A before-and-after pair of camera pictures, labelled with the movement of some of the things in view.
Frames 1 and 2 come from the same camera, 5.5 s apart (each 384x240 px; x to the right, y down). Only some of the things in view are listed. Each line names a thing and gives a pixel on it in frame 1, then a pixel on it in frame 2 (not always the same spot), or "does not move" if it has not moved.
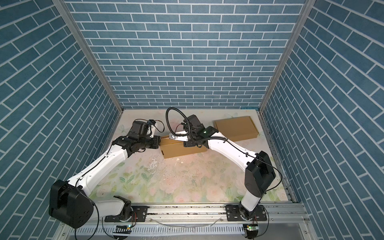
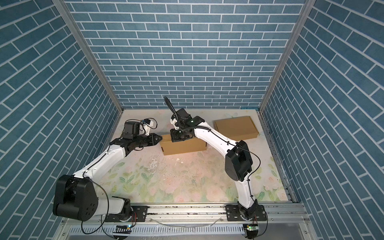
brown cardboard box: x=237 y=129 does not move
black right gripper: x=189 y=143 -> x=174 y=137
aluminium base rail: x=274 y=216 does not move
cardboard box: x=171 y=148 does not move
